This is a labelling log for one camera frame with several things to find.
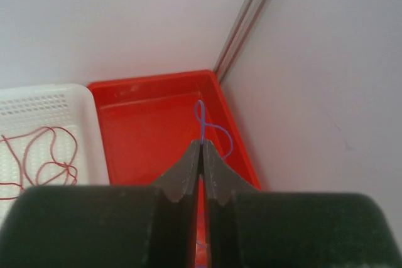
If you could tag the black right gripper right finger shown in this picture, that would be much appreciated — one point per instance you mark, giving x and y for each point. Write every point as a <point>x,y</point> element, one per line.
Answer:
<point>246,227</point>

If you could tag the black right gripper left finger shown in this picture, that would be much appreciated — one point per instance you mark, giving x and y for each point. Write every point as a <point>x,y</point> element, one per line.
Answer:
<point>151,225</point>

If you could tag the red plastic tray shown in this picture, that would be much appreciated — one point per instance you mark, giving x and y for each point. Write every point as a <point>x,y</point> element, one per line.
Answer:
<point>148,123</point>

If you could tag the white rectangular basket centre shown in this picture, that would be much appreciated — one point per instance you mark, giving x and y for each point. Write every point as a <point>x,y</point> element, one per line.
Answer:
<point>50,135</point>

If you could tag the aluminium corner post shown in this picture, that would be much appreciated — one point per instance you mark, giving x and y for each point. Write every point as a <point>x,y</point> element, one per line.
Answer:
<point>246,20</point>

